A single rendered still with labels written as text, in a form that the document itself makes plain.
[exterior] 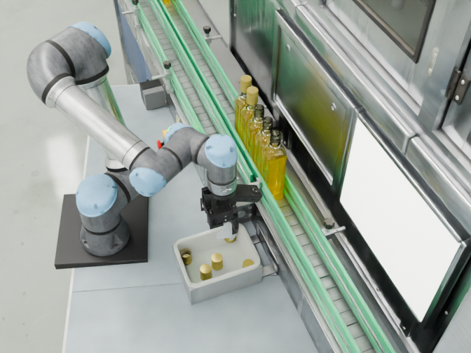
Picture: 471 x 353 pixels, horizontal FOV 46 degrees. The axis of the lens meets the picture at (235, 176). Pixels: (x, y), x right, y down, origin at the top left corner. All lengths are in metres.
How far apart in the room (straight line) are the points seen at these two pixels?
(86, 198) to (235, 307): 0.53
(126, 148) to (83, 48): 0.30
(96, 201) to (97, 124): 0.32
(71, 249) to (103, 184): 0.27
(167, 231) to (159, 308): 0.28
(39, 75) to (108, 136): 0.23
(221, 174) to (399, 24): 0.52
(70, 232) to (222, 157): 0.70
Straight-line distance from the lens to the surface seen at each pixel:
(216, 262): 1.66
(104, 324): 1.67
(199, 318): 1.65
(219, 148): 1.32
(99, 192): 1.63
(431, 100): 1.17
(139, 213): 1.86
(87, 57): 1.51
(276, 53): 1.76
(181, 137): 1.37
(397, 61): 1.27
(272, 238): 1.65
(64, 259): 1.79
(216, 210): 1.47
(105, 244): 1.74
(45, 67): 1.44
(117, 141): 1.35
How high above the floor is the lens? 2.19
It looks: 47 degrees down
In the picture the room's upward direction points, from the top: straight up
